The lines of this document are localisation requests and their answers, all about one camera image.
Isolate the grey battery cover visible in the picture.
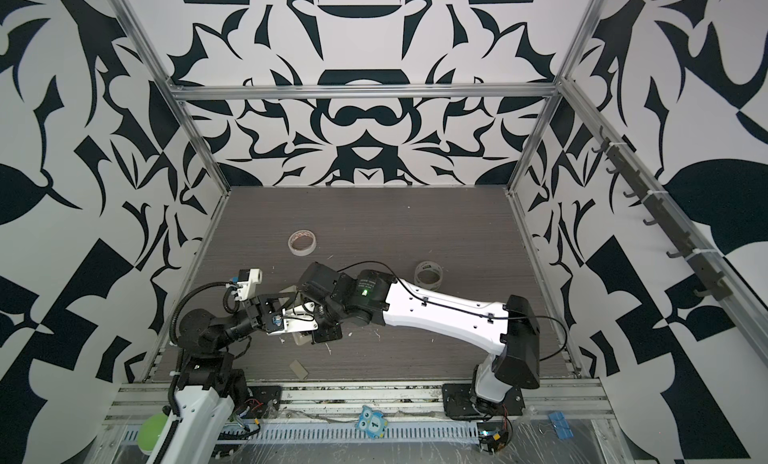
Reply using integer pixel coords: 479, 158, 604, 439
289, 360, 309, 380

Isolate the white remote control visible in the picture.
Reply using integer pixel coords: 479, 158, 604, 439
277, 286, 319, 346

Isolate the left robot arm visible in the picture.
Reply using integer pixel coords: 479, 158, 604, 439
145, 281, 298, 463

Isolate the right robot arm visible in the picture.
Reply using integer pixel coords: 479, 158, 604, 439
297, 262, 540, 404

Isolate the white masking tape roll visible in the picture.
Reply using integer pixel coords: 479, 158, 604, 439
287, 230, 317, 257

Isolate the clear tape roll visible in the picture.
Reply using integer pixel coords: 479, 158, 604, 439
414, 261, 443, 291

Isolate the green push button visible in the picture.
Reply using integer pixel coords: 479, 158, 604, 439
136, 412, 168, 456

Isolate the small electronics board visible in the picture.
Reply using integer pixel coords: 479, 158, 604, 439
478, 420, 513, 455

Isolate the blue tape piece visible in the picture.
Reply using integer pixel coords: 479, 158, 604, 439
548, 411, 574, 440

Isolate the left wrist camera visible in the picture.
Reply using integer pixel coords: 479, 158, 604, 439
231, 268, 263, 302

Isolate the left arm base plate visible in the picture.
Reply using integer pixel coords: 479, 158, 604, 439
238, 385, 283, 419

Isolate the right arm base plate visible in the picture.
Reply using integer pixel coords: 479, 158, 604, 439
441, 383, 525, 421

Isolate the white slotted cable duct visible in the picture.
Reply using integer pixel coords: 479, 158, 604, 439
119, 420, 481, 446

